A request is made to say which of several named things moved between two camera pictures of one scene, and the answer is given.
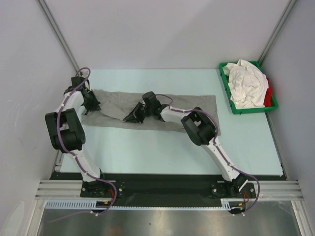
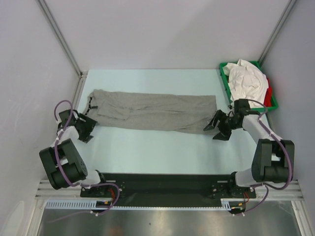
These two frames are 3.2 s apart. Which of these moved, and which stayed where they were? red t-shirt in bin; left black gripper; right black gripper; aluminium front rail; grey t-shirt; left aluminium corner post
Moved: left black gripper; right black gripper
Stayed: left aluminium corner post; red t-shirt in bin; aluminium front rail; grey t-shirt
